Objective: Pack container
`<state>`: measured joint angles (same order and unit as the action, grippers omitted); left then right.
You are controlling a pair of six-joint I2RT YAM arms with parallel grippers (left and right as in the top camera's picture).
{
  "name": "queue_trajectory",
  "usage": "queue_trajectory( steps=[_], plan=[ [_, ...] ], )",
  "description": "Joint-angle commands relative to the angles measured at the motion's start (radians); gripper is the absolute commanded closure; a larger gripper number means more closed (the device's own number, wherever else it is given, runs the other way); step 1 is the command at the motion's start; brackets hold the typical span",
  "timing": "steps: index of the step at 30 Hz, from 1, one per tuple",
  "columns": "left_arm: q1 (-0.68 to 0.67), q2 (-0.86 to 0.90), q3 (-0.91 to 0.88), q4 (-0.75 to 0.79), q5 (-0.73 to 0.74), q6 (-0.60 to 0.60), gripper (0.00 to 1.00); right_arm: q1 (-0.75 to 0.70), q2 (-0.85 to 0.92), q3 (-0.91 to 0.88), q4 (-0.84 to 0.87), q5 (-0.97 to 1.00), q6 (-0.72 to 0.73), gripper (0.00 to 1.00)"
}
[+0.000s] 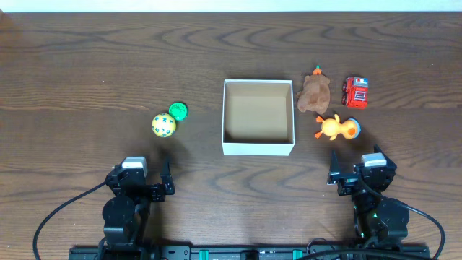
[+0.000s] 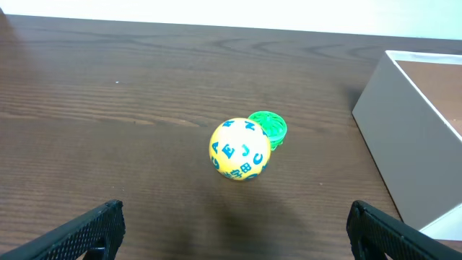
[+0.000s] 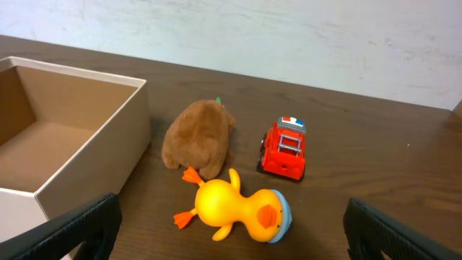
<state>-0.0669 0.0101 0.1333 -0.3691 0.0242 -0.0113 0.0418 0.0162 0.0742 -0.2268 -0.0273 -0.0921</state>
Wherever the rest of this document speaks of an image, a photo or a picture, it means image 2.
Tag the green lattice plastic ball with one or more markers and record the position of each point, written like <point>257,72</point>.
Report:
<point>273,124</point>

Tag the white cardboard box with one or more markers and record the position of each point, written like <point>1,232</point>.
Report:
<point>409,115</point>

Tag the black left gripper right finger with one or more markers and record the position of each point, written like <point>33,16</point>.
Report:
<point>373,234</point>

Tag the yellow ball with blue letters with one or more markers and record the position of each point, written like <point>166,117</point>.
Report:
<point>239,149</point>

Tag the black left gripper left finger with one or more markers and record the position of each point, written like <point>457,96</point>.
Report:
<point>97,234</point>

